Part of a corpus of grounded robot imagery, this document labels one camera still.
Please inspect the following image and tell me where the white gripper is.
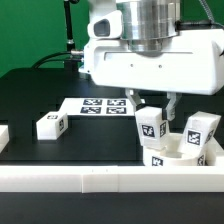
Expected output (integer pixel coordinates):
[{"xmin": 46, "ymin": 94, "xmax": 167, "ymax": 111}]
[{"xmin": 83, "ymin": 10, "xmax": 224, "ymax": 121}]

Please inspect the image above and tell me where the white marker sheet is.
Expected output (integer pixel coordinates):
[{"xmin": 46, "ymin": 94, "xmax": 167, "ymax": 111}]
[{"xmin": 59, "ymin": 98, "xmax": 134, "ymax": 116}]

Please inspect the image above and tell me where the white right fence wall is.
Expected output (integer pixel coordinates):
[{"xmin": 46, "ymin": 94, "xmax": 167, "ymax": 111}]
[{"xmin": 206, "ymin": 138, "xmax": 224, "ymax": 167}]

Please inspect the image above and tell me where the white fence wall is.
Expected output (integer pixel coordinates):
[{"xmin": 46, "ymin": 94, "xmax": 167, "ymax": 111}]
[
  {"xmin": 0, "ymin": 125, "xmax": 9, "ymax": 153},
  {"xmin": 0, "ymin": 166, "xmax": 224, "ymax": 193},
  {"xmin": 206, "ymin": 138, "xmax": 224, "ymax": 167}
]

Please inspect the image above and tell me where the black cable bundle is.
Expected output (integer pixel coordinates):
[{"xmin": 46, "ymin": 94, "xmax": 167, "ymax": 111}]
[{"xmin": 31, "ymin": 49, "xmax": 84, "ymax": 70}]

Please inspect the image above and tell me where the white front fence wall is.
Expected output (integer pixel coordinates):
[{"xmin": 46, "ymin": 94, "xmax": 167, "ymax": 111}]
[{"xmin": 0, "ymin": 166, "xmax": 224, "ymax": 193}]

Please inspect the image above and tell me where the white left fence wall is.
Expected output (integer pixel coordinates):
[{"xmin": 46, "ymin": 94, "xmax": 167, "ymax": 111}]
[{"xmin": 0, "ymin": 125, "xmax": 9, "ymax": 153}]

